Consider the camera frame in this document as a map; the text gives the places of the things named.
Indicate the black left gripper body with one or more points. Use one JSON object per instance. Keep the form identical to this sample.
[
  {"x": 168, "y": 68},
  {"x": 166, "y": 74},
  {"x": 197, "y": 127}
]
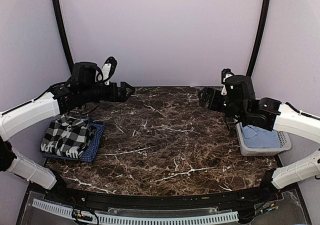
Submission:
[{"x": 90, "y": 94}]

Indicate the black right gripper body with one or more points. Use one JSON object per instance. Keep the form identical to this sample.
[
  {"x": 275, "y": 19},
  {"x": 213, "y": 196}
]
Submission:
[{"x": 232, "y": 108}]

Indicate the black white plaid shirt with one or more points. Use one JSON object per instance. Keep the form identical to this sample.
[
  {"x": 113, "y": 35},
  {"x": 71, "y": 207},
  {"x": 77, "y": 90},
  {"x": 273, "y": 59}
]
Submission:
[{"x": 68, "y": 137}]

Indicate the blue checked shirt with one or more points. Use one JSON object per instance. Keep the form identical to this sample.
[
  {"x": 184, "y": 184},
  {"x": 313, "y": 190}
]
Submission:
[{"x": 90, "y": 153}]

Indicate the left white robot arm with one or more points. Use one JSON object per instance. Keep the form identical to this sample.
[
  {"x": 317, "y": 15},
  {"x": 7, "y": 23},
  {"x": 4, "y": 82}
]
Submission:
[{"x": 23, "y": 124}]

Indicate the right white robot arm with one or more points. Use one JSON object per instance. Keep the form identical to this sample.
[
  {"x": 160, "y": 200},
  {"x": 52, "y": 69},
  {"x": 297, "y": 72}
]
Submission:
[{"x": 301, "y": 164}]

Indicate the light blue shirt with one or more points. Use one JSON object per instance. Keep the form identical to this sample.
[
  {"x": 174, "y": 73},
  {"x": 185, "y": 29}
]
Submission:
[{"x": 258, "y": 138}]

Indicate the white plastic laundry basket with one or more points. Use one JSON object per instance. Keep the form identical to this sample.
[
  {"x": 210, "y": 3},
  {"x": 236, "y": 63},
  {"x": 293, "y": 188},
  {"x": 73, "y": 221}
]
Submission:
[{"x": 284, "y": 139}]

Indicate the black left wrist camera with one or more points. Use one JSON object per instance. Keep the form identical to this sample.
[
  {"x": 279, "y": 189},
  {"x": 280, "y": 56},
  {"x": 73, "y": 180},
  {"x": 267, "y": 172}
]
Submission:
[{"x": 88, "y": 73}]

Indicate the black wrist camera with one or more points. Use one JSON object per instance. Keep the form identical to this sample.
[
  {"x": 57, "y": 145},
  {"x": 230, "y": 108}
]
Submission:
[
  {"x": 236, "y": 87},
  {"x": 88, "y": 73}
]

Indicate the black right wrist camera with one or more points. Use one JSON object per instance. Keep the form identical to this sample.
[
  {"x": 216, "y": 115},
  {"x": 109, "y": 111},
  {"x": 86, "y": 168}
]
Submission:
[{"x": 236, "y": 87}]

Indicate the black left corner post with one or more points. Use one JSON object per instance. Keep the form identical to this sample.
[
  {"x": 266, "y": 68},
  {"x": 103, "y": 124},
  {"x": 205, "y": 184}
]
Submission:
[{"x": 62, "y": 34}]

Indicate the black corner post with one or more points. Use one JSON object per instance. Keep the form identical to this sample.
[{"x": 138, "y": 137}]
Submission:
[
  {"x": 62, "y": 34},
  {"x": 258, "y": 37}
]

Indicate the white slotted cable duct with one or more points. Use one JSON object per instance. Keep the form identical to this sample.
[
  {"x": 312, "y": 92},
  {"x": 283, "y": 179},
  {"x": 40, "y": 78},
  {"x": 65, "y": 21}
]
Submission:
[{"x": 117, "y": 216}]

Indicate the black right corner post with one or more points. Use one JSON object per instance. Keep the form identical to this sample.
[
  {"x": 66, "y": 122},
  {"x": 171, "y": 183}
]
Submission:
[{"x": 258, "y": 37}]

